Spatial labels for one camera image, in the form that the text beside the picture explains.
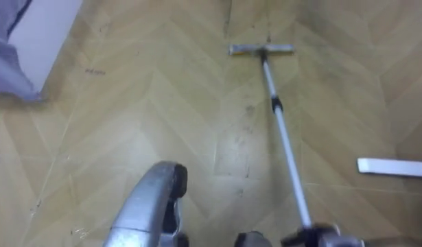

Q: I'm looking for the silver floor mop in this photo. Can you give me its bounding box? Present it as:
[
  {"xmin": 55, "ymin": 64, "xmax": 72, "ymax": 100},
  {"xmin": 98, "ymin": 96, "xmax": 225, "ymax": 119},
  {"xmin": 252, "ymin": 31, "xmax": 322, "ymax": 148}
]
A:
[{"xmin": 228, "ymin": 43, "xmax": 314, "ymax": 230}]

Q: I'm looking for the white desk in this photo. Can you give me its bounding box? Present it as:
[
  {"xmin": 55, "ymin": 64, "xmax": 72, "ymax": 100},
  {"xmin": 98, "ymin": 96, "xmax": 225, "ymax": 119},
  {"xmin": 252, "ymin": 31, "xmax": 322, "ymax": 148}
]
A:
[{"xmin": 356, "ymin": 156, "xmax": 422, "ymax": 178}]

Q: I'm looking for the grey bed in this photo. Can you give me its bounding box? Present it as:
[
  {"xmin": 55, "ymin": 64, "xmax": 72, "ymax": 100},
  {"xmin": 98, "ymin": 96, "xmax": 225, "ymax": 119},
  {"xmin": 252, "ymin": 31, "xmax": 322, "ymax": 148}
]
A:
[{"xmin": 0, "ymin": 0, "xmax": 84, "ymax": 103}]

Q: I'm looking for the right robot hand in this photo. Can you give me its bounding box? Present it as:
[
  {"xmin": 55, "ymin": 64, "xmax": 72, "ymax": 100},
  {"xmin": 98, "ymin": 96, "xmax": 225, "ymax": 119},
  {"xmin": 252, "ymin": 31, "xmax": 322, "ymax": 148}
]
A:
[{"xmin": 281, "ymin": 222, "xmax": 366, "ymax": 247}]

